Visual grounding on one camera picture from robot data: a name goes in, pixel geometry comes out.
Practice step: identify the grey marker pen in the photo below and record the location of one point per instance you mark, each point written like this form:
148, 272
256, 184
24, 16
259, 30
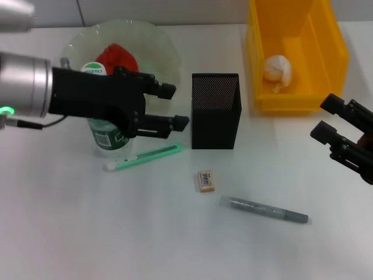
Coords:
247, 205

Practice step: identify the black mesh pen holder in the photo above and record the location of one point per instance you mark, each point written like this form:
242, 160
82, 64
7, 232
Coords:
215, 116

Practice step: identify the white paper ball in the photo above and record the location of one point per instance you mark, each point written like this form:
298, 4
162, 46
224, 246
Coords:
277, 68

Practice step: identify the red object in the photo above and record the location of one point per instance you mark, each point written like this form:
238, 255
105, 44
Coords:
119, 56

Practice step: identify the clear water bottle green label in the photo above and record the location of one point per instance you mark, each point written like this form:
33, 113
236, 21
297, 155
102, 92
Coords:
105, 140

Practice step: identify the beige eraser with label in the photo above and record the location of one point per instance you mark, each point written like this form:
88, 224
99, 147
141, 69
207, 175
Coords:
206, 181

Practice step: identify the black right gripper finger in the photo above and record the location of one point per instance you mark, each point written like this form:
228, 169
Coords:
349, 112
346, 154

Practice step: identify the wavy green glass fruit plate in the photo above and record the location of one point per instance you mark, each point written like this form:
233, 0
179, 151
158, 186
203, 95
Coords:
157, 49

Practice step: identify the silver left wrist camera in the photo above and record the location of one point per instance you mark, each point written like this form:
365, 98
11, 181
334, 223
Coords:
14, 14

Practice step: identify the yellow plastic bin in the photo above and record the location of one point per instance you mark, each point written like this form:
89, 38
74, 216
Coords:
320, 58

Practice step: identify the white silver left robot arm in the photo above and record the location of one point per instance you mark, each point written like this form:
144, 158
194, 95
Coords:
26, 84

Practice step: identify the green utility knife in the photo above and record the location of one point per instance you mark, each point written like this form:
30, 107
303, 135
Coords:
151, 152

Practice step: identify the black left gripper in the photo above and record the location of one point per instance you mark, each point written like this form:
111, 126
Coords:
87, 96

